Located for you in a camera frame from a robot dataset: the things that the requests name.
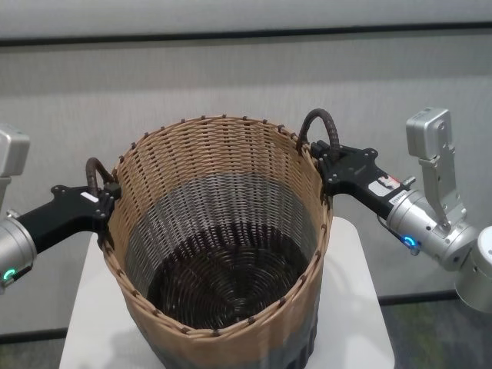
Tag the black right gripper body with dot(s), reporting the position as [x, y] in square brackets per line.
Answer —
[357, 175]

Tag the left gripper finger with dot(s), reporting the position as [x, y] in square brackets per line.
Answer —
[112, 192]
[71, 190]

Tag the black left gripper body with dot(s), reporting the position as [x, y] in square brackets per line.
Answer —
[61, 217]

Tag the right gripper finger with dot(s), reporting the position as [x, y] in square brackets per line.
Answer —
[320, 150]
[357, 152]

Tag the tan wicker clothes basket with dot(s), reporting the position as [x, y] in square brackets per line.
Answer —
[215, 161]

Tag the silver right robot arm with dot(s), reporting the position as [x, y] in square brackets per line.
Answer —
[417, 219]

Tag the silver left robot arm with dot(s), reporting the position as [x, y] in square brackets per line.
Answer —
[15, 246]

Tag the white board black edge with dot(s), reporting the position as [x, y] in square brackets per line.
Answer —
[230, 15]

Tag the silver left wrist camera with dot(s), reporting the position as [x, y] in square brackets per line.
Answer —
[13, 153]

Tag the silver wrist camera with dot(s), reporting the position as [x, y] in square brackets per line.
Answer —
[428, 128]
[13, 153]

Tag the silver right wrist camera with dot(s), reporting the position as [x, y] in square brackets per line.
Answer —
[428, 128]

